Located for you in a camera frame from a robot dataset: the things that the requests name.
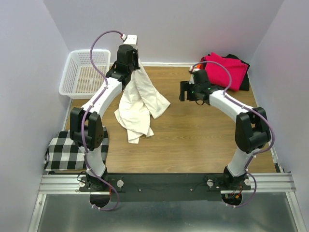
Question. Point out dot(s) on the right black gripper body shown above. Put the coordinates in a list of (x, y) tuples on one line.
[(192, 94)]

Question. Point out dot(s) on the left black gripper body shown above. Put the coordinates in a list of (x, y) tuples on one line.
[(134, 65)]

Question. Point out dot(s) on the white t shirt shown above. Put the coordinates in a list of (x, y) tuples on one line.
[(140, 102)]

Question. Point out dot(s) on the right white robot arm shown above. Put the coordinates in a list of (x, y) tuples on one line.
[(251, 130)]

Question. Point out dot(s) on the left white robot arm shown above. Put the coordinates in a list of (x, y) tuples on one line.
[(86, 129)]

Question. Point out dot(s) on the pink folded t shirt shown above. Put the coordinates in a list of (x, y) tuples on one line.
[(224, 70)]

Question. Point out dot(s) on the white plastic basket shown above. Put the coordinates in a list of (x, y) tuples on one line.
[(81, 77)]

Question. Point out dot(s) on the black folded t shirt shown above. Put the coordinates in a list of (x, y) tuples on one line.
[(245, 82)]

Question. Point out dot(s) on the black white checkered cloth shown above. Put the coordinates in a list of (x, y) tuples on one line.
[(63, 154)]

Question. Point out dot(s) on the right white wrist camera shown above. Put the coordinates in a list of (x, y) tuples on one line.
[(194, 79)]

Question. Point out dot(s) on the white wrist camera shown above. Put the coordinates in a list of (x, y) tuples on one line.
[(194, 79), (132, 40)]

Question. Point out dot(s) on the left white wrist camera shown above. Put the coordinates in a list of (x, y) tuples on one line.
[(132, 40)]

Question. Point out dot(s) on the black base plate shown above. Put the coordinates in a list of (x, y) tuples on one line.
[(162, 187)]

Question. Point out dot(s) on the aluminium frame rail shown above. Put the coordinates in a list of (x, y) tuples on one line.
[(266, 182)]

